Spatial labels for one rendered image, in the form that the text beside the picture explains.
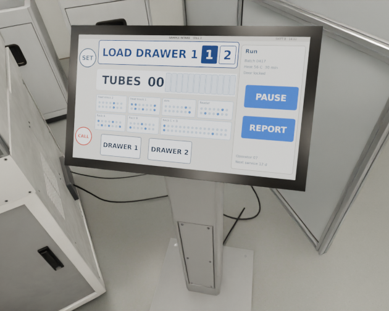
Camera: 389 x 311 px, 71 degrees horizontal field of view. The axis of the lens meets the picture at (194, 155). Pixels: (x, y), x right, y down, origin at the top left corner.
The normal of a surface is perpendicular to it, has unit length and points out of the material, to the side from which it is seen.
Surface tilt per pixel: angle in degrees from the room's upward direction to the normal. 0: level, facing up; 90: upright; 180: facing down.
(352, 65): 90
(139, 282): 0
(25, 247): 90
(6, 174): 90
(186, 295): 0
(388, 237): 0
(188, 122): 50
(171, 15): 90
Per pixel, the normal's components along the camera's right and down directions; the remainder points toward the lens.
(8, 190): 0.48, 0.58
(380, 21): -0.94, 0.28
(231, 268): 0.03, -0.72
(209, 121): -0.19, 0.05
